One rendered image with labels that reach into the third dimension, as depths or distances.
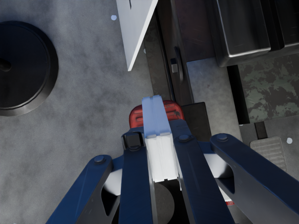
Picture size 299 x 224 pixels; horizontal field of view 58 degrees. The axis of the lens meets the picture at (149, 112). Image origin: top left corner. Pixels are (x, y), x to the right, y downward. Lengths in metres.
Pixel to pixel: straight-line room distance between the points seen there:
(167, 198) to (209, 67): 0.73
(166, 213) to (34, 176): 0.53
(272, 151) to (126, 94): 0.56
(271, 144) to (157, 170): 0.82
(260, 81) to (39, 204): 0.96
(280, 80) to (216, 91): 0.10
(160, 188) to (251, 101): 0.71
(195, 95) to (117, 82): 0.69
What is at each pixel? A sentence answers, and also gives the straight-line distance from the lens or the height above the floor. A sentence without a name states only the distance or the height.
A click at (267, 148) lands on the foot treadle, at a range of 0.95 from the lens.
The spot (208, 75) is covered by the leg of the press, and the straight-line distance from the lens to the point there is 0.42.
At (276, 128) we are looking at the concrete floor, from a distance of 1.14.
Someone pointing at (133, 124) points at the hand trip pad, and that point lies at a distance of 0.29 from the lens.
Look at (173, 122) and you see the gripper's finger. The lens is 0.18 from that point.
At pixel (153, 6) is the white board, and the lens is 0.60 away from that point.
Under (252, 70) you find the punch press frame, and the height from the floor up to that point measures 0.65.
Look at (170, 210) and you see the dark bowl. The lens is 1.09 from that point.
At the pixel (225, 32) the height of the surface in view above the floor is 0.70.
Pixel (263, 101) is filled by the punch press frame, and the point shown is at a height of 0.64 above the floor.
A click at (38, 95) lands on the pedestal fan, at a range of 1.13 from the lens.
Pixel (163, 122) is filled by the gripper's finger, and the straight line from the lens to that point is 0.16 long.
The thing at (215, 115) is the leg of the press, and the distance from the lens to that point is 0.42.
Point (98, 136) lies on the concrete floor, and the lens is 1.08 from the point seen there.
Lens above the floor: 1.05
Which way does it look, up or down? 85 degrees down
